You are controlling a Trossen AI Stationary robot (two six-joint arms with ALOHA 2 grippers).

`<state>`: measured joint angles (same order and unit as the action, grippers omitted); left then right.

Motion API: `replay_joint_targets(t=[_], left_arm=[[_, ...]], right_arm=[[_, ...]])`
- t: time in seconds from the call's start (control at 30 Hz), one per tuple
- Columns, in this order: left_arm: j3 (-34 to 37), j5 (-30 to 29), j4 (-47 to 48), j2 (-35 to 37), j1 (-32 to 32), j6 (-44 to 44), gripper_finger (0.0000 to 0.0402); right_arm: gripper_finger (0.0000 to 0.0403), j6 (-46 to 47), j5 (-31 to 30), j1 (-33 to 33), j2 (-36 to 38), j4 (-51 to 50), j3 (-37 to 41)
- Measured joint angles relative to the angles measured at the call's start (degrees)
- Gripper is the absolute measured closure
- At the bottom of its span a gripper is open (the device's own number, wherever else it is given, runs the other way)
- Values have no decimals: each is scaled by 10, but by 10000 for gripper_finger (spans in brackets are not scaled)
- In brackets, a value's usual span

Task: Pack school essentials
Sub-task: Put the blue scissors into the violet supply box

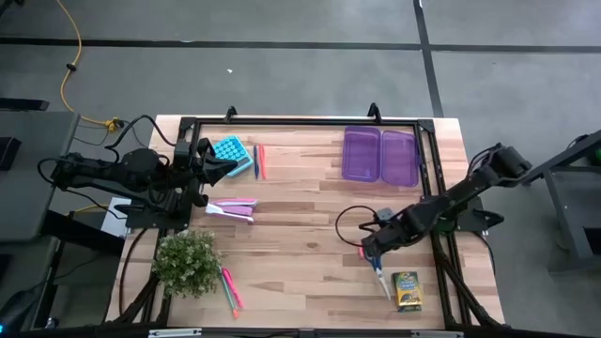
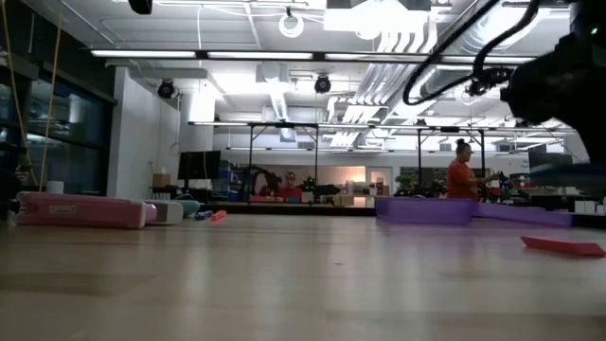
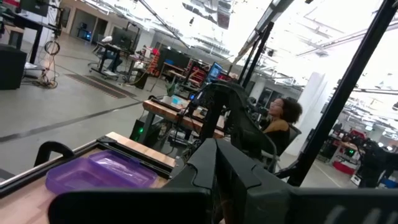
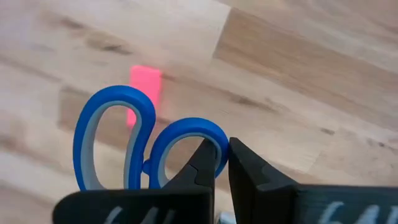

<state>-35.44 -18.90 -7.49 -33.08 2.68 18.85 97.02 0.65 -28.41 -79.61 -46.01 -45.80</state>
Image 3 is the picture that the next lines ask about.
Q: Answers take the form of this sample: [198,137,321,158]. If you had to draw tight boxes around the dark floor mat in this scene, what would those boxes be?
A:
[64,73,137,100]

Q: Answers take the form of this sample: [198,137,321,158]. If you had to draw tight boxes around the black cabinet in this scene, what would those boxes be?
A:
[0,43,28,91]

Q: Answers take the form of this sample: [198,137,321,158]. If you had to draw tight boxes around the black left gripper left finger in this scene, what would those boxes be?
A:
[48,138,218,224]

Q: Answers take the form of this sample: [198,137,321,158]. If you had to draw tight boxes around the red bin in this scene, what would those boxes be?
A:
[331,160,356,175]

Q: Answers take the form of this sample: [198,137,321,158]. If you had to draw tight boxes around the purple plastic pencil box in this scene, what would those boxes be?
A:
[45,149,159,195]

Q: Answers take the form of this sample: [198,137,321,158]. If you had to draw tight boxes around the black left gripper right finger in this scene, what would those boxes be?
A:
[216,139,398,224]

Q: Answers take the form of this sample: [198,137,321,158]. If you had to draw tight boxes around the small green desk plant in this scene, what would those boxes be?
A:
[161,77,180,105]

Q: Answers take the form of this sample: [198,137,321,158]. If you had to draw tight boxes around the black workstation desk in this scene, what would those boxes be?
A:
[90,42,147,83]

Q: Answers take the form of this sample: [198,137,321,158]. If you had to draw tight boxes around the black computer tower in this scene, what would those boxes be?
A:
[129,115,164,147]

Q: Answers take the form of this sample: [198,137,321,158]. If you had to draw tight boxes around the black office desk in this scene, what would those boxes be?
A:
[0,0,65,65]

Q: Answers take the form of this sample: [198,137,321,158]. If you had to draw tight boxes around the black arched frame handle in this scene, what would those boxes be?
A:
[33,141,76,168]

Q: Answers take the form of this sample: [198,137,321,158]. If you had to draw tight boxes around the black monitor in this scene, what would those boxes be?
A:
[111,26,138,50]

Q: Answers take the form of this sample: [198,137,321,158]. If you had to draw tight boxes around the monitor with blue screen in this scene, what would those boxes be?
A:
[205,61,224,83]

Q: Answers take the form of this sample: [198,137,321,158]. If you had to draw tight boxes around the person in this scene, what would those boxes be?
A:
[105,49,124,74]
[260,97,304,156]

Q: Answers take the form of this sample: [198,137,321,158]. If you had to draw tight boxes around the wooden top desk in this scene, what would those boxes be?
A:
[142,98,225,139]

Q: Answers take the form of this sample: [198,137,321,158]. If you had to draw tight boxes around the red shelf rack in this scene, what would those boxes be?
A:
[147,46,161,75]

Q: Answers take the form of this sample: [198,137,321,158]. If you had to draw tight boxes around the black background rig frame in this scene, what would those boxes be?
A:
[228,0,295,90]

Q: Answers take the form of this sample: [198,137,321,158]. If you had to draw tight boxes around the black diagonal frame strut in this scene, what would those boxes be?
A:
[275,0,398,188]

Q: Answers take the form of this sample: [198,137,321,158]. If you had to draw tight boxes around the black office chair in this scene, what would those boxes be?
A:
[259,124,303,174]

